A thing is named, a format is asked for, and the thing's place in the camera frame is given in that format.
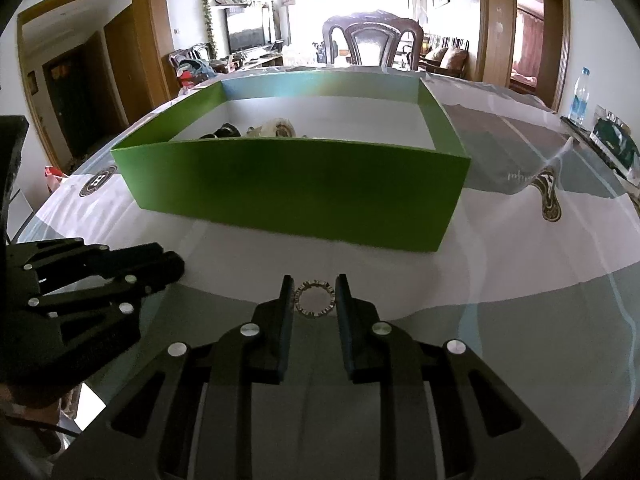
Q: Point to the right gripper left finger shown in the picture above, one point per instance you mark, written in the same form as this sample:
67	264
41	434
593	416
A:
188	413

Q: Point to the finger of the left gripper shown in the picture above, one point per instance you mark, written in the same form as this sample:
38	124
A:
104	280
69	260

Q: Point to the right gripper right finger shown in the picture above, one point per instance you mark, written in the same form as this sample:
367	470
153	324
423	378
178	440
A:
444	413

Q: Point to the black watch band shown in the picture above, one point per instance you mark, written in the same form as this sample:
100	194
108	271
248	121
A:
224	132

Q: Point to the person's hand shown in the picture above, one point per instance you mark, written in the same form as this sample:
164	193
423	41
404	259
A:
50	415

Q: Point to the red white paper bag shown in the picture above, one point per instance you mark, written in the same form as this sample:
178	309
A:
54	178

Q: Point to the plaid tablecloth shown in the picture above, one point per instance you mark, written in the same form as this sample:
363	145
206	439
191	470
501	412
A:
538	271

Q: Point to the chair with clothes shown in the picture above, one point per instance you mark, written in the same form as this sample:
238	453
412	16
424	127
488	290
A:
193	65

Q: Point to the green ivy garland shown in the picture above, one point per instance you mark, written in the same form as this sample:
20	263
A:
210	38

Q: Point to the green cardboard box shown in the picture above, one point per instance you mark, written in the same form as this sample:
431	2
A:
376	160

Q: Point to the flat screen television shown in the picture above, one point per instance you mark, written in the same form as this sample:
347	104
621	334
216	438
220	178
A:
247	27

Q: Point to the green tissue pack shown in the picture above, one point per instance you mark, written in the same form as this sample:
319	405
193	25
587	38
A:
613	138

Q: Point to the plastic water bottle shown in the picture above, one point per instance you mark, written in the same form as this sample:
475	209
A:
580	98

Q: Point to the dark wooden chair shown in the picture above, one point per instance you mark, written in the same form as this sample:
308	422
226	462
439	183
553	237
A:
373	38

